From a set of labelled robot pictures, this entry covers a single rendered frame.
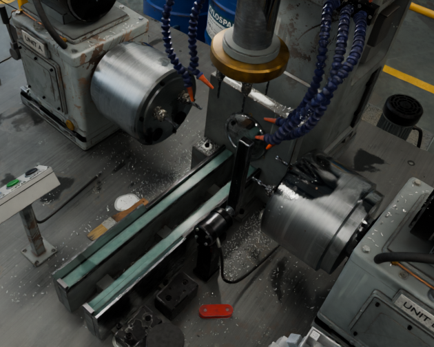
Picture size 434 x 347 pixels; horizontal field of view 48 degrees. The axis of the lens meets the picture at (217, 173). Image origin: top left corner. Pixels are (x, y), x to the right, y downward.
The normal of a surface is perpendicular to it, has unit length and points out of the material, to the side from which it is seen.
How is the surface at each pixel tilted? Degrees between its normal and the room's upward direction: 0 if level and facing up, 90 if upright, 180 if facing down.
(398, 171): 0
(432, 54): 0
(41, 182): 56
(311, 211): 47
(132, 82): 36
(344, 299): 89
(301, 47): 90
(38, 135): 0
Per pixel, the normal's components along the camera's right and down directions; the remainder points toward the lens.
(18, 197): 0.69, 0.08
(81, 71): 0.76, 0.54
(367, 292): -0.64, 0.53
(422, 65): 0.10, -0.66
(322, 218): -0.37, -0.11
